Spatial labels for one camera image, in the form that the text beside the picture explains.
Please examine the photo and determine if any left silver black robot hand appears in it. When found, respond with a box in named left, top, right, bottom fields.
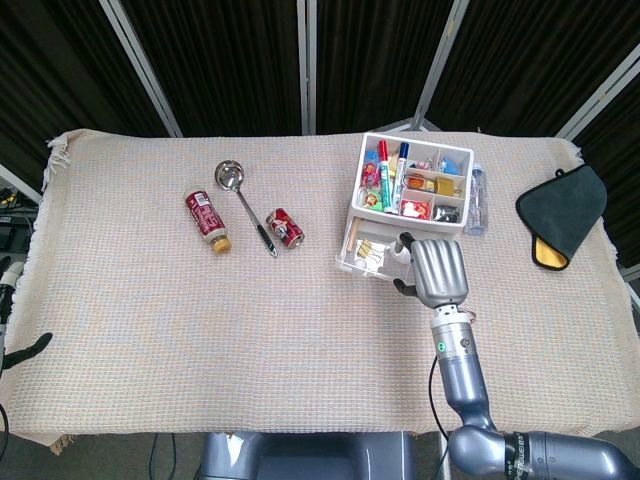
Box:
left=0, top=254, right=54, bottom=371

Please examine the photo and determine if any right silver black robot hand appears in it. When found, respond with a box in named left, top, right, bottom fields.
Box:
left=393, top=231, right=471, bottom=307

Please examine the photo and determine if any white drawer organizer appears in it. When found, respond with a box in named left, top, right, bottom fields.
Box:
left=343, top=132, right=475, bottom=241

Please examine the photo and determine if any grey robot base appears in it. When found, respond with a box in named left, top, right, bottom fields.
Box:
left=199, top=430, right=416, bottom=480

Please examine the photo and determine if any red toy packet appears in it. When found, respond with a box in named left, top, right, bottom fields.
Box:
left=399, top=198, right=432, bottom=219

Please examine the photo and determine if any gold binder clip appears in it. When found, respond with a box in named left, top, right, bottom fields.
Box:
left=358, top=238, right=386, bottom=262

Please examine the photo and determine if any black electronics box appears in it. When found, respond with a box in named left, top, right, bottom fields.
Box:
left=0, top=182, right=42, bottom=254

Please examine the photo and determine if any clear plastic water bottle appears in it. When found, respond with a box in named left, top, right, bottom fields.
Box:
left=464, top=162, right=488, bottom=237

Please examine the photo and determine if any brass padlock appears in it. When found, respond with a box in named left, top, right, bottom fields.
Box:
left=434, top=175, right=464, bottom=197

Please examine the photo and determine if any orange padlock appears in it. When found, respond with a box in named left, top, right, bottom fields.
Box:
left=405, top=173, right=437, bottom=194

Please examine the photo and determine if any red cap marker green label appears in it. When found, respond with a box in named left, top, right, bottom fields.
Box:
left=377, top=139, right=397, bottom=214

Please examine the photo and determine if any colourful cartoon eraser pack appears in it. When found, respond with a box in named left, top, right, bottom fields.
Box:
left=363, top=152, right=384, bottom=184

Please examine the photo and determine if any blue cap white marker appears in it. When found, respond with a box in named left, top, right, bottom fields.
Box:
left=392, top=142, right=411, bottom=214

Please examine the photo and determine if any dark green cloth yellow lining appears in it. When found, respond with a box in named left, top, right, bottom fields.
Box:
left=515, top=164, right=609, bottom=272

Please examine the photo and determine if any red soda can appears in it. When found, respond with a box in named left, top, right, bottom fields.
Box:
left=264, top=208, right=306, bottom=249

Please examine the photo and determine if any metal table leg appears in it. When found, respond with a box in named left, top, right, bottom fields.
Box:
left=437, top=433, right=451, bottom=480

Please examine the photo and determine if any beige woven tablecloth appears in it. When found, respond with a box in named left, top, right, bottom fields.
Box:
left=7, top=128, right=632, bottom=457

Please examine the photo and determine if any black fabric partition panel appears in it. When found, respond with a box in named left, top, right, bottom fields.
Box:
left=424, top=0, right=640, bottom=139
left=305, top=0, right=469, bottom=135
left=107, top=0, right=311, bottom=137
left=554, top=69, right=640, bottom=301
left=0, top=0, right=182, bottom=181

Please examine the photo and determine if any red label bottle yellow cap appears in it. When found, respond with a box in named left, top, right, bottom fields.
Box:
left=184, top=188, right=234, bottom=253

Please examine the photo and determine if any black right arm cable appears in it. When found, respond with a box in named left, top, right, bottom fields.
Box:
left=426, top=357, right=454, bottom=437

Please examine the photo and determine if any steel ladle black handle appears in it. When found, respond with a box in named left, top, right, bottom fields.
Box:
left=214, top=159, right=280, bottom=259

